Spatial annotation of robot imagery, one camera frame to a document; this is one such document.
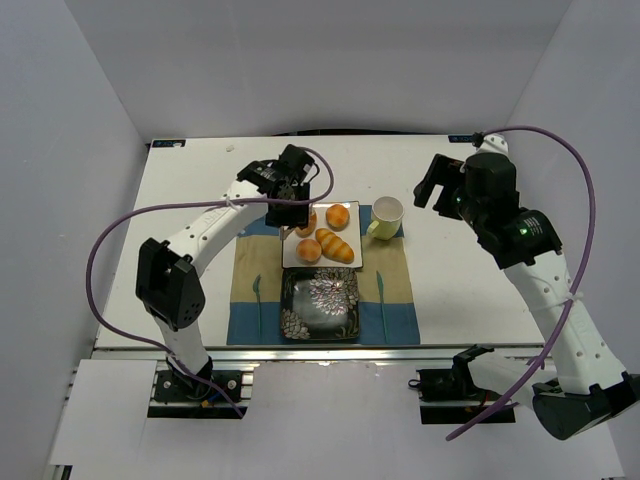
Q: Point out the aluminium frame rail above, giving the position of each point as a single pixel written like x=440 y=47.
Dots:
x=265 y=354

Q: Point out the metal tongs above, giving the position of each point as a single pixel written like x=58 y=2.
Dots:
x=286 y=232

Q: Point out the white square plate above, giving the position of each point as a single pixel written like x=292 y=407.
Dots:
x=351 y=234

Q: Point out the round bread roll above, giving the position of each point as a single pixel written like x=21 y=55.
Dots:
x=337 y=217
x=308 y=251

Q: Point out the pale yellow mug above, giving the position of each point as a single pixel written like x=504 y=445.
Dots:
x=386 y=218

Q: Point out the striped long bread roll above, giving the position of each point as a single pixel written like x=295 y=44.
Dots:
x=334 y=247

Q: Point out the teal knife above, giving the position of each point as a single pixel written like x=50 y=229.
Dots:
x=380 y=285

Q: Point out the oval bread roll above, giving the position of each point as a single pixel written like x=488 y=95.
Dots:
x=304 y=232

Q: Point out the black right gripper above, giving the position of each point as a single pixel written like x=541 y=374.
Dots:
x=445 y=189

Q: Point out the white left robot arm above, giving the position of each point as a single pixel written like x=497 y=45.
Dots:
x=168 y=274

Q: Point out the round bread roll bottom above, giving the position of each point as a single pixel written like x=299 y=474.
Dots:
x=308 y=251

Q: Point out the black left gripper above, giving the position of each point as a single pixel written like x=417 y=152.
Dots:
x=286 y=216

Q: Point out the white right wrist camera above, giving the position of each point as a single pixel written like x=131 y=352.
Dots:
x=490 y=144

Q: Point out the black floral square plate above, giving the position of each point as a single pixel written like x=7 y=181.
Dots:
x=320 y=305

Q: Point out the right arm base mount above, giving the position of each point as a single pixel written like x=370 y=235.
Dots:
x=449 y=396

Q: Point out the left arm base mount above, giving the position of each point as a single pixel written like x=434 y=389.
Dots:
x=228 y=400

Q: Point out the teal fork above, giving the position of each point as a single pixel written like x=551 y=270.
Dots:
x=257 y=293

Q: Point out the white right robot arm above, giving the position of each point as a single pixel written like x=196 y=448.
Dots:
x=587 y=384

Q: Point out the blue and beige placemat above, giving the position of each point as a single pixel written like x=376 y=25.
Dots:
x=259 y=251

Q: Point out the round bread roll top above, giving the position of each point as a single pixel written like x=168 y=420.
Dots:
x=337 y=217

